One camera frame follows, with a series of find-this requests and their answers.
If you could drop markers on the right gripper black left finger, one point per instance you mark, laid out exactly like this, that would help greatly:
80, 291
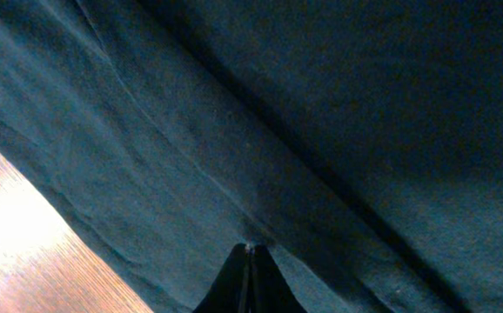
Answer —
229, 291

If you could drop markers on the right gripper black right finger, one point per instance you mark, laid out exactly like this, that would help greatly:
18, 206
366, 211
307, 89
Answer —
270, 293

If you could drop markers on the black Nike t-shirt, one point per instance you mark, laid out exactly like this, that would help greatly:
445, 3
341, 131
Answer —
360, 141

